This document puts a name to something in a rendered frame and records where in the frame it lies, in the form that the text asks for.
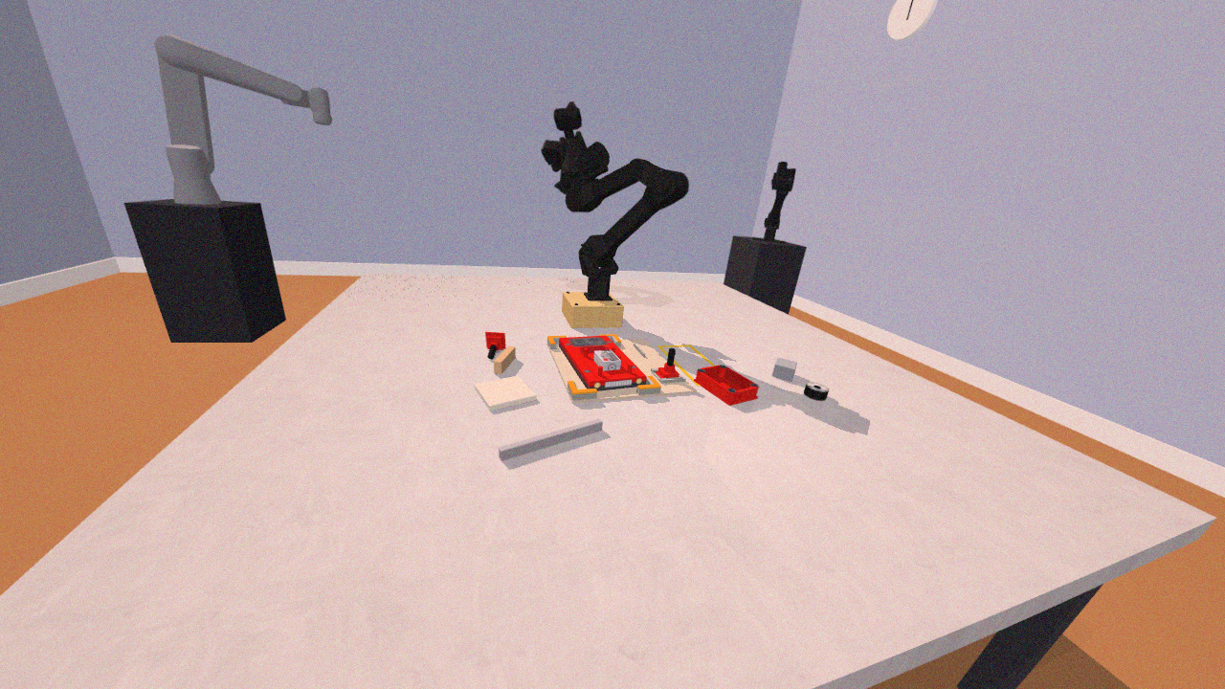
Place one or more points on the small white wheel with black tyre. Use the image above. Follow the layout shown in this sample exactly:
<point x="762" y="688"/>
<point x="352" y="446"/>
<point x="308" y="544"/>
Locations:
<point x="816" y="391"/>

